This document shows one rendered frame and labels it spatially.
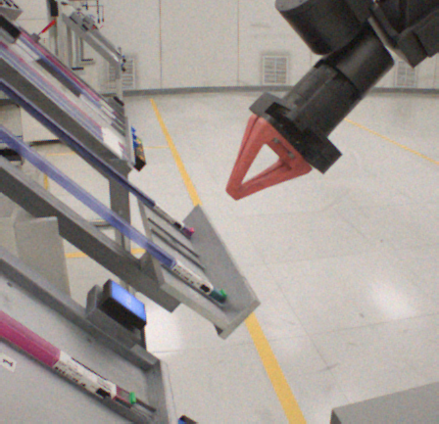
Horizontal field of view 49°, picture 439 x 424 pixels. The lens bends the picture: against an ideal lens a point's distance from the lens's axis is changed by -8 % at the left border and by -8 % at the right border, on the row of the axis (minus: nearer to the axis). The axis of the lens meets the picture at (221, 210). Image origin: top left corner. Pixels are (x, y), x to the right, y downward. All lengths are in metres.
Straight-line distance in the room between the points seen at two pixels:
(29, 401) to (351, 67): 0.39
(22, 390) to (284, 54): 7.99
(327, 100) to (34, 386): 0.35
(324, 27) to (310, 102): 0.07
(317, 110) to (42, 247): 0.41
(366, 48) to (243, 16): 7.60
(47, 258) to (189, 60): 7.30
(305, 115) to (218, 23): 7.56
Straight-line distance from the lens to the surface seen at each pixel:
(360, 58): 0.48
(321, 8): 0.44
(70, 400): 0.43
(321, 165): 0.46
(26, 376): 0.41
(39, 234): 0.70
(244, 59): 8.09
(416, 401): 0.73
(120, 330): 0.52
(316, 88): 0.47
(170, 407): 0.48
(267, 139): 0.47
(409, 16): 0.48
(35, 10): 4.81
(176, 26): 7.89
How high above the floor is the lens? 1.06
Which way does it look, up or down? 21 degrees down
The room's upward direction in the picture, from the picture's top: straight up
